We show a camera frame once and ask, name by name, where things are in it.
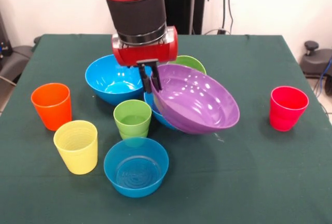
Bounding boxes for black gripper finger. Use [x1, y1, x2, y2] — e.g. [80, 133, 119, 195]
[150, 62, 163, 91]
[138, 64, 151, 93]

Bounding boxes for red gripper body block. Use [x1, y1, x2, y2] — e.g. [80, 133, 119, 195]
[112, 25, 179, 67]

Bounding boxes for large blue plastic bowl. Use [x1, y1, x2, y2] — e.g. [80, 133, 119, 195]
[85, 54, 153, 106]
[144, 91, 182, 131]

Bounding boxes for purple plastic bowl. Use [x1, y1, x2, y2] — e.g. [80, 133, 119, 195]
[149, 64, 240, 135]

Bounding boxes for pink plastic cup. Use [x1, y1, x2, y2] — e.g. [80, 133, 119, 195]
[269, 86, 310, 132]

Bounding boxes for green plastic bowl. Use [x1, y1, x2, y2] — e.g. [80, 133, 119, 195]
[168, 55, 208, 76]

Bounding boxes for green plastic cup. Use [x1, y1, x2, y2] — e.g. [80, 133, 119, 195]
[118, 125, 150, 143]
[113, 100, 153, 133]

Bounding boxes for orange plastic cup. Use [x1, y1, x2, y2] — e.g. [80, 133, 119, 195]
[30, 82, 73, 132]

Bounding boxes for yellow plastic cup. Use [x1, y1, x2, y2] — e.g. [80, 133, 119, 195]
[53, 120, 99, 175]

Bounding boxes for small patterned blue bowl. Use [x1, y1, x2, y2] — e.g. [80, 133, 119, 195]
[103, 137, 170, 198]

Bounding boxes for dark grey machine foot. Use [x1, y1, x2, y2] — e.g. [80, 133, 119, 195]
[0, 45, 34, 85]
[300, 40, 332, 78]

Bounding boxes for dark green tablecloth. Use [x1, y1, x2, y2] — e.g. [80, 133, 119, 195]
[0, 34, 332, 224]

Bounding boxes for black cable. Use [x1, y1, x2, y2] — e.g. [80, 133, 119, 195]
[222, 0, 234, 35]

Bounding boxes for blue cable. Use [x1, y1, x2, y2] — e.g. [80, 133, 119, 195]
[315, 58, 332, 97]

